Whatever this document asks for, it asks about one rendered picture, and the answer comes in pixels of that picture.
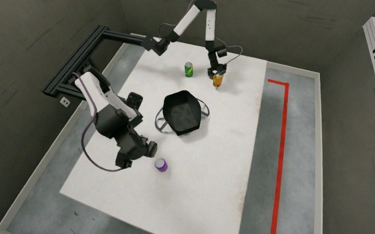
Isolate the green and yellow soda can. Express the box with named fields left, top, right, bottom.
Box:
left=184, top=62, right=193, bottom=77

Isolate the yellow drink can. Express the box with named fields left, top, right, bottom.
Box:
left=213, top=72, right=223, bottom=87

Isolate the purple drink can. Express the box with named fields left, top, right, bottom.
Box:
left=154, top=158, right=168, bottom=172

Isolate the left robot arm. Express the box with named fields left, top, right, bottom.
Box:
left=154, top=0, right=227, bottom=75

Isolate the black tote bag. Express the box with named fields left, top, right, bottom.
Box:
left=154, top=90, right=210, bottom=136

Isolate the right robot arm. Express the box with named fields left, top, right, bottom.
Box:
left=68, top=65, right=147, bottom=169

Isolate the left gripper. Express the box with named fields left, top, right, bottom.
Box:
left=207, top=59, right=223, bottom=81

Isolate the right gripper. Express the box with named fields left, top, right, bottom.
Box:
left=117, top=132, right=157, bottom=158

